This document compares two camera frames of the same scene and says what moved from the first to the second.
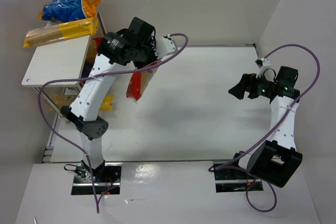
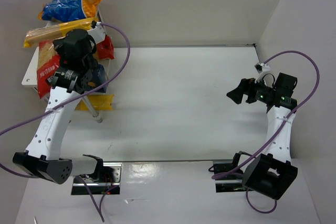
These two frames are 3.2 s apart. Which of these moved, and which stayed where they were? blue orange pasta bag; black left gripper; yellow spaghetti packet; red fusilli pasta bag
Moved: red fusilli pasta bag; black left gripper
Stayed: blue orange pasta bag; yellow spaghetti packet
